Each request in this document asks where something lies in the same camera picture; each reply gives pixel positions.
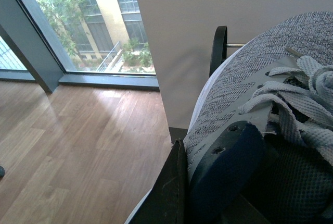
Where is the black metal shoe rack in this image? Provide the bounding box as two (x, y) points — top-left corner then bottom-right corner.
(209, 26), (245, 76)

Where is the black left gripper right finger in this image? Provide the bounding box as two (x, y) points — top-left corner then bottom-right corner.
(208, 194), (271, 223)

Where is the grey knit sneaker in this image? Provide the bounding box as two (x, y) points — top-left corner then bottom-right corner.
(182, 11), (332, 223)

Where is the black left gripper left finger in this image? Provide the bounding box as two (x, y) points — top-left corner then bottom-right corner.
(127, 140), (188, 223)

